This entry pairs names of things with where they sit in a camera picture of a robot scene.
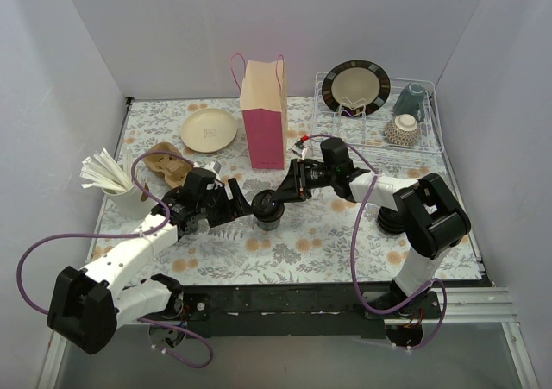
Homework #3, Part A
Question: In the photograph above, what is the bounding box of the black plastic cup lid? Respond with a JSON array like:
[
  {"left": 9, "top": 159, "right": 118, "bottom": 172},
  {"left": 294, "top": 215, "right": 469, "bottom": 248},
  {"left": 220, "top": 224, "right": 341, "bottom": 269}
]
[{"left": 251, "top": 189, "right": 285, "bottom": 222}]

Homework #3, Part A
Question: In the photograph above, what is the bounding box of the black printed coffee cup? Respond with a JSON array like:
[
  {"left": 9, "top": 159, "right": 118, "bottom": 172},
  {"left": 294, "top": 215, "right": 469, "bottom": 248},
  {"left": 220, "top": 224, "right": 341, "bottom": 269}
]
[{"left": 255, "top": 215, "right": 281, "bottom": 231}]

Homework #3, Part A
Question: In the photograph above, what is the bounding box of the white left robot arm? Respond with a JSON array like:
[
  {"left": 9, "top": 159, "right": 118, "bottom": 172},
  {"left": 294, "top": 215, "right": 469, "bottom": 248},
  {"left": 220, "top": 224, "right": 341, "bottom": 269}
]
[{"left": 47, "top": 167, "right": 253, "bottom": 354}]

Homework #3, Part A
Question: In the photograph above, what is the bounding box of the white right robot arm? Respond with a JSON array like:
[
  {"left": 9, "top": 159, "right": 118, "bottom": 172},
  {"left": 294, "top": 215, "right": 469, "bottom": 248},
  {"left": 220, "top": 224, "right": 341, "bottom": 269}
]
[{"left": 271, "top": 137, "right": 471, "bottom": 318}]

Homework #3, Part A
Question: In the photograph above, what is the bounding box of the brown cardboard cup carrier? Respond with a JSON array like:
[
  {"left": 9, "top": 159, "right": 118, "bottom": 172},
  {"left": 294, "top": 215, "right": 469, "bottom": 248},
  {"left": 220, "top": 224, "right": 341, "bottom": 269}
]
[{"left": 144, "top": 142, "right": 192, "bottom": 188}]

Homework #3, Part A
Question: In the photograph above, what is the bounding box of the cream round plate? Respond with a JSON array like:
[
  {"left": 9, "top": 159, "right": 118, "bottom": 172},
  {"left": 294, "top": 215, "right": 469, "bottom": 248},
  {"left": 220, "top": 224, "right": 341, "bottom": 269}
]
[{"left": 180, "top": 108, "right": 238, "bottom": 153}]

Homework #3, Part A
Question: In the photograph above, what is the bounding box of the white straw holder cup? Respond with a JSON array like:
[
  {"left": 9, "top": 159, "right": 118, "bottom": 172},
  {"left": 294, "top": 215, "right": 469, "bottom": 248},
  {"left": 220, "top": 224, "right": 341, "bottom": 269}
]
[{"left": 102, "top": 165, "right": 154, "bottom": 220}]

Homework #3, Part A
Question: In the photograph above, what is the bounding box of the stack of black lids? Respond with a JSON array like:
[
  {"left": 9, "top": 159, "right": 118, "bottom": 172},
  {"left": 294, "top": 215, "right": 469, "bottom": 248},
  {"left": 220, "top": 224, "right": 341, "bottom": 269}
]
[{"left": 377, "top": 207, "right": 405, "bottom": 235}]

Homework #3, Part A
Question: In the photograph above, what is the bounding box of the patterned ceramic bowl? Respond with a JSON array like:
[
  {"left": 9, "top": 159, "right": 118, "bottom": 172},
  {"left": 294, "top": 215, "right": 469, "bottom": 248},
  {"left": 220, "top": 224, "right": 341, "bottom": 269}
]
[{"left": 383, "top": 114, "right": 420, "bottom": 147}]

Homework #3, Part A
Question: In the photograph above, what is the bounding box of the dark rimmed dinner plate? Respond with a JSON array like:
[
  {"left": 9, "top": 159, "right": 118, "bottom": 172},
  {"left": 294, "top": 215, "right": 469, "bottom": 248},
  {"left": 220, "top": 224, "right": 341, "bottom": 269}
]
[{"left": 321, "top": 60, "right": 392, "bottom": 117}]

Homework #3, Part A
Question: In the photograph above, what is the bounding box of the grey blue mug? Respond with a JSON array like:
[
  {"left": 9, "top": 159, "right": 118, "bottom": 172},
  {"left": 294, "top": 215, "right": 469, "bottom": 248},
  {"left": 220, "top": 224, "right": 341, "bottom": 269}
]
[{"left": 392, "top": 82, "right": 427, "bottom": 116}]

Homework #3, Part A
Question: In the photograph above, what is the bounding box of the pink paper gift bag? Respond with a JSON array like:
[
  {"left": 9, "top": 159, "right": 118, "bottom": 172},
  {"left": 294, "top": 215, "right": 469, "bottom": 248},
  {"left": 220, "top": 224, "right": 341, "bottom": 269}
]
[{"left": 232, "top": 54, "right": 288, "bottom": 170}]

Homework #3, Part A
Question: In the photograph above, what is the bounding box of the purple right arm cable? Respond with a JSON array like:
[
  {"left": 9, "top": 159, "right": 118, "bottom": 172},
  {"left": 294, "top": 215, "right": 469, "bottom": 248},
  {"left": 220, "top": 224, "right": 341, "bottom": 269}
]
[{"left": 301, "top": 134, "right": 448, "bottom": 349}]

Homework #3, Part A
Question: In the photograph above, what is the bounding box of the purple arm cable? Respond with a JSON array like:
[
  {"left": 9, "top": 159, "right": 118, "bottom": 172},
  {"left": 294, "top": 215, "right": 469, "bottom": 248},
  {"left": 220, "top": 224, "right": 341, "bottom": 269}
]
[
  {"left": 16, "top": 154, "right": 216, "bottom": 369},
  {"left": 301, "top": 134, "right": 448, "bottom": 349}
]

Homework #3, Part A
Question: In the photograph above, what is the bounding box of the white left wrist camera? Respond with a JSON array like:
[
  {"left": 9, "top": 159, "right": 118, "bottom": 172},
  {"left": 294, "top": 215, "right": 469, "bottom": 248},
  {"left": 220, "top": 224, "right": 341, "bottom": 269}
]
[{"left": 204, "top": 160, "right": 222, "bottom": 179}]

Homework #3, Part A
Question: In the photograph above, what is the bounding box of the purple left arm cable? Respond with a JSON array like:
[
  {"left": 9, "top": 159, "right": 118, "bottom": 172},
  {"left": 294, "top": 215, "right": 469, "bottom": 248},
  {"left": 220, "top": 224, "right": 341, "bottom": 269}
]
[{"left": 16, "top": 154, "right": 216, "bottom": 369}]

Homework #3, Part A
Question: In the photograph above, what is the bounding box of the white wire dish rack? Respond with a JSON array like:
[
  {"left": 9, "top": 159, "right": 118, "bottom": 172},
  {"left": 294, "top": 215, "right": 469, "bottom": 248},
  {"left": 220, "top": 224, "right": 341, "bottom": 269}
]
[{"left": 312, "top": 72, "right": 444, "bottom": 154}]

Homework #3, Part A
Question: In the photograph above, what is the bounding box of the black table edge rail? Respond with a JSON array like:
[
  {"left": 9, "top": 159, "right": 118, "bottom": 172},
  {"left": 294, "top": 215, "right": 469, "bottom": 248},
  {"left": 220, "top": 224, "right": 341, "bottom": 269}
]
[{"left": 133, "top": 283, "right": 488, "bottom": 338}]

